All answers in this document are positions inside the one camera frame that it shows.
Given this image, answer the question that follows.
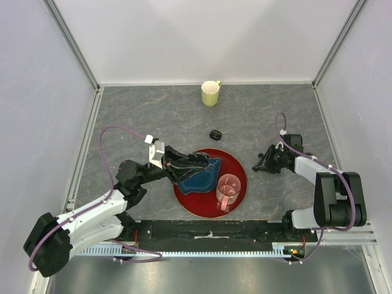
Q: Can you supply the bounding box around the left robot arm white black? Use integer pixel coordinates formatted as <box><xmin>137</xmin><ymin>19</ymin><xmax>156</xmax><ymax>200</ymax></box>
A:
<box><xmin>23</xmin><ymin>141</ymin><xmax>211</xmax><ymax>277</ymax></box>

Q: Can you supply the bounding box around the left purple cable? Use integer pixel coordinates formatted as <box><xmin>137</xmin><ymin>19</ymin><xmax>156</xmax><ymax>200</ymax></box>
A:
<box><xmin>28</xmin><ymin>126</ymin><xmax>163</xmax><ymax>273</ymax></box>

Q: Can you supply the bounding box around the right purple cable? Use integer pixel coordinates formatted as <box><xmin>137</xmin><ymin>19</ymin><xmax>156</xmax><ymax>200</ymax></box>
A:
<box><xmin>274</xmin><ymin>112</ymin><xmax>359</xmax><ymax>265</ymax></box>

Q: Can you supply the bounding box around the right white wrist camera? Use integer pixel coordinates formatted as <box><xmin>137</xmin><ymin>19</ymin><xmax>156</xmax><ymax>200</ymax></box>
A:
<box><xmin>275</xmin><ymin>141</ymin><xmax>284</xmax><ymax>151</ymax></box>

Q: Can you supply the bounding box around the blue leaf-shaped dish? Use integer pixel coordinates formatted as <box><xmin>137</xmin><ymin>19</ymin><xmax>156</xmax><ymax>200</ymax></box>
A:
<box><xmin>178</xmin><ymin>158</ymin><xmax>221</xmax><ymax>195</ymax></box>

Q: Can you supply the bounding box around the black earbud case gold rim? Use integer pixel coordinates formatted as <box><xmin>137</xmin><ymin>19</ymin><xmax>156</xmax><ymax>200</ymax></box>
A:
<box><xmin>209</xmin><ymin>130</ymin><xmax>222</xmax><ymax>141</ymax></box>

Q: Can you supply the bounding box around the round red tray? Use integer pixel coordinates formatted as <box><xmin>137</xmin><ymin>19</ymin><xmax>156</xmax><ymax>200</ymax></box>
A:
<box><xmin>173</xmin><ymin>148</ymin><xmax>247</xmax><ymax>218</ymax></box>

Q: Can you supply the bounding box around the aluminium frame post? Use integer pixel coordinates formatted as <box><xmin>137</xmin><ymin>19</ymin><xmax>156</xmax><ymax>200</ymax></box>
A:
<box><xmin>312</xmin><ymin>0</ymin><xmax>368</xmax><ymax>89</ymax></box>
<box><xmin>43</xmin><ymin>0</ymin><xmax>100</xmax><ymax>92</ymax></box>

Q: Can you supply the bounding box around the right aluminium frame post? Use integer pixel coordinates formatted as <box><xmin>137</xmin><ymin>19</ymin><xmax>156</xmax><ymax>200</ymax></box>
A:
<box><xmin>312</xmin><ymin>0</ymin><xmax>368</xmax><ymax>89</ymax></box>

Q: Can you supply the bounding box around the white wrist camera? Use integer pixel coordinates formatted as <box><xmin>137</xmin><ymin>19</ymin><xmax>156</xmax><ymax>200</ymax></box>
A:
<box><xmin>145</xmin><ymin>135</ymin><xmax>165</xmax><ymax>169</ymax></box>
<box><xmin>275</xmin><ymin>141</ymin><xmax>284</xmax><ymax>151</ymax></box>

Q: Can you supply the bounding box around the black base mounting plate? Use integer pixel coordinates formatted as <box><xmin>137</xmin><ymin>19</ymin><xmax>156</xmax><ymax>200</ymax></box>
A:
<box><xmin>115</xmin><ymin>220</ymin><xmax>318</xmax><ymax>252</ymax></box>

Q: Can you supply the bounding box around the pink glass mug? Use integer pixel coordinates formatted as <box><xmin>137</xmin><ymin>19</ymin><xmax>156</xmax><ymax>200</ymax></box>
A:
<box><xmin>216</xmin><ymin>173</ymin><xmax>241</xmax><ymax>211</ymax></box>

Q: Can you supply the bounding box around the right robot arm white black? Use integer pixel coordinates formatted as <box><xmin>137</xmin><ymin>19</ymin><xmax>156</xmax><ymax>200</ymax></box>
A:
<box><xmin>252</xmin><ymin>134</ymin><xmax>367</xmax><ymax>241</ymax></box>

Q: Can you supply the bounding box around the yellow-green ceramic mug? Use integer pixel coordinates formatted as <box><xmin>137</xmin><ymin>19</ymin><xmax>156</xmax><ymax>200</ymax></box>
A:
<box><xmin>201</xmin><ymin>81</ymin><xmax>222</xmax><ymax>107</ymax></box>

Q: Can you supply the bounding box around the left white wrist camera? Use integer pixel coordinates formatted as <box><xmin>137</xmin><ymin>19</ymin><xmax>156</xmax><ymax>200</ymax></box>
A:
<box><xmin>145</xmin><ymin>135</ymin><xmax>165</xmax><ymax>169</ymax></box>

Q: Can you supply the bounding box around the purple cable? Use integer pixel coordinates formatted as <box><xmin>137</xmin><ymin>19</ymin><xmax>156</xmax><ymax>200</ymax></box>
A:
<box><xmin>28</xmin><ymin>126</ymin><xmax>163</xmax><ymax>273</ymax></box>
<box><xmin>274</xmin><ymin>112</ymin><xmax>359</xmax><ymax>265</ymax></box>

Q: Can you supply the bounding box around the slotted cable duct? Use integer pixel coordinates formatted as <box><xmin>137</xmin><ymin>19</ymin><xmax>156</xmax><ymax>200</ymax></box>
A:
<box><xmin>77</xmin><ymin>243</ymin><xmax>292</xmax><ymax>258</ymax></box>

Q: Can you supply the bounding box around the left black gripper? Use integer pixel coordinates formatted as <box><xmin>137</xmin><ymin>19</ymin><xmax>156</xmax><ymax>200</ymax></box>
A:
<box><xmin>137</xmin><ymin>145</ymin><xmax>204</xmax><ymax>185</ymax></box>

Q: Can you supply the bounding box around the left aluminium frame post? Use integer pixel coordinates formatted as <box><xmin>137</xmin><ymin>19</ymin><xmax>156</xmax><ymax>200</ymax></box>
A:
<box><xmin>43</xmin><ymin>0</ymin><xmax>100</xmax><ymax>92</ymax></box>

